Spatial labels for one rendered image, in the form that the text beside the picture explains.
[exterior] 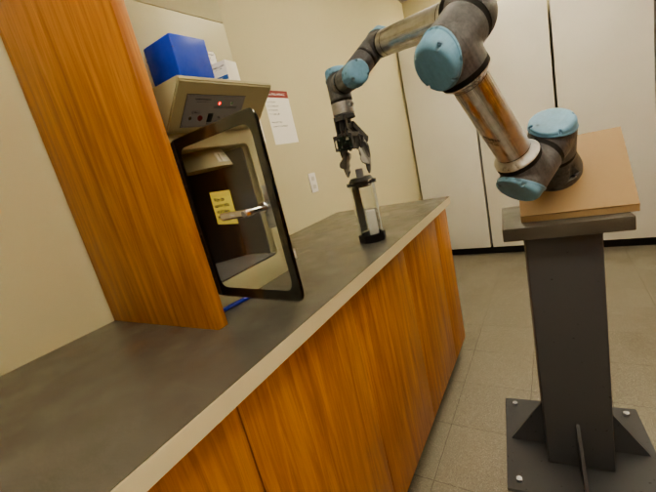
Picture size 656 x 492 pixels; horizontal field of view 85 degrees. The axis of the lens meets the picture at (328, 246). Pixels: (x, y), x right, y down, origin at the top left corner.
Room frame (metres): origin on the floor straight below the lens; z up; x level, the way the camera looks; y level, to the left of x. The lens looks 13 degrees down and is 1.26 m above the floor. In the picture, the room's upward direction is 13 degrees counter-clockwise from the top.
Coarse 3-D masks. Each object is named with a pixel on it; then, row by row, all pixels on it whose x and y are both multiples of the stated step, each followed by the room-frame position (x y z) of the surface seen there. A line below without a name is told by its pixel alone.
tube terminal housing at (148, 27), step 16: (128, 0) 0.93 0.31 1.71; (144, 16) 0.95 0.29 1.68; (160, 16) 0.99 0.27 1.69; (176, 16) 1.03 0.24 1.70; (192, 16) 1.08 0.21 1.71; (144, 32) 0.94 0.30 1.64; (160, 32) 0.98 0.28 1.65; (176, 32) 1.02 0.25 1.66; (192, 32) 1.06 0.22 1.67; (208, 32) 1.11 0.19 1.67; (224, 32) 1.16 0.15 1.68; (144, 48) 0.93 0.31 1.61; (208, 48) 1.10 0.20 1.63; (224, 48) 1.15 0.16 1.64; (144, 64) 0.92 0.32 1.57; (224, 304) 0.92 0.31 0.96
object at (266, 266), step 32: (224, 128) 0.76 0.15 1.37; (256, 128) 0.70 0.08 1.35; (192, 160) 0.85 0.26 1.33; (224, 160) 0.78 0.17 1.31; (256, 160) 0.72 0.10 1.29; (192, 192) 0.88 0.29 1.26; (256, 192) 0.73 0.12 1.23; (256, 224) 0.75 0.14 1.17; (224, 256) 0.85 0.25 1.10; (256, 256) 0.77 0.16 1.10; (288, 256) 0.71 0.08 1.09; (224, 288) 0.88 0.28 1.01; (256, 288) 0.79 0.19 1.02; (288, 288) 0.72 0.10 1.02
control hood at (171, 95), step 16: (176, 80) 0.84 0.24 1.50; (192, 80) 0.87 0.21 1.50; (208, 80) 0.91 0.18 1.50; (224, 80) 0.95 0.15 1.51; (160, 96) 0.88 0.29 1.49; (176, 96) 0.86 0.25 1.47; (256, 96) 1.07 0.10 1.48; (160, 112) 0.89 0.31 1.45; (176, 112) 0.88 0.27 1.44; (256, 112) 1.11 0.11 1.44; (176, 128) 0.90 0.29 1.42; (192, 128) 0.95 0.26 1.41
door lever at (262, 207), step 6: (258, 204) 0.73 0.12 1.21; (264, 204) 0.72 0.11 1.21; (240, 210) 0.70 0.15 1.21; (246, 210) 0.69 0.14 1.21; (252, 210) 0.70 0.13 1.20; (258, 210) 0.71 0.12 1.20; (264, 210) 0.72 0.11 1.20; (222, 216) 0.74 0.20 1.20; (228, 216) 0.72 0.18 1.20; (234, 216) 0.71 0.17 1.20; (240, 216) 0.70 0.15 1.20; (246, 216) 0.69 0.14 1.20
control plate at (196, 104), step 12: (192, 96) 0.89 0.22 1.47; (204, 96) 0.92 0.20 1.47; (216, 96) 0.95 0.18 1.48; (228, 96) 0.99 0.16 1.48; (240, 96) 1.02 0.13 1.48; (192, 108) 0.91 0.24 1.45; (204, 108) 0.94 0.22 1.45; (216, 108) 0.97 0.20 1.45; (228, 108) 1.01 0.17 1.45; (240, 108) 1.05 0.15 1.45; (192, 120) 0.93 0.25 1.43; (204, 120) 0.96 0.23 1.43; (216, 120) 1.00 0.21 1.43
